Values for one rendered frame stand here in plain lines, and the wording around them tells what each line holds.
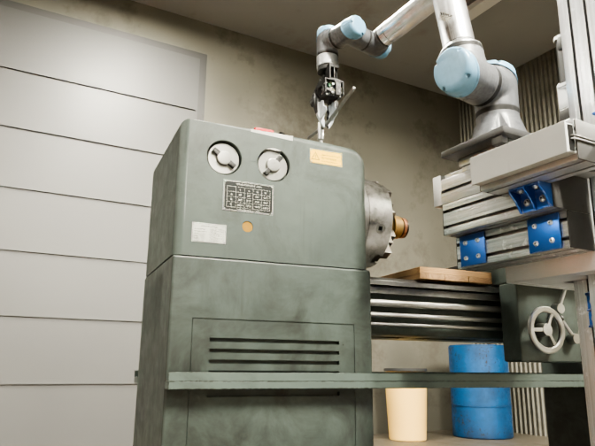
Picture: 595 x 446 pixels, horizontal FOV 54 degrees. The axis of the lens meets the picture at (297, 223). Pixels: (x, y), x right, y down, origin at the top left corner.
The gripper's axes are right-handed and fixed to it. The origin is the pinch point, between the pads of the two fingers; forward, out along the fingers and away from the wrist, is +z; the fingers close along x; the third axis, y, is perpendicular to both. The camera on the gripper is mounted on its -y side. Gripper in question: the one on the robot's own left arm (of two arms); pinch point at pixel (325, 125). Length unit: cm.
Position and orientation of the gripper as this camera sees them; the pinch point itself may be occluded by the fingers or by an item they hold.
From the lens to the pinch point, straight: 202.1
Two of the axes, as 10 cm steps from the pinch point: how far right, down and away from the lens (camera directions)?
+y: 4.1, -2.2, -8.8
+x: 9.1, 1.0, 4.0
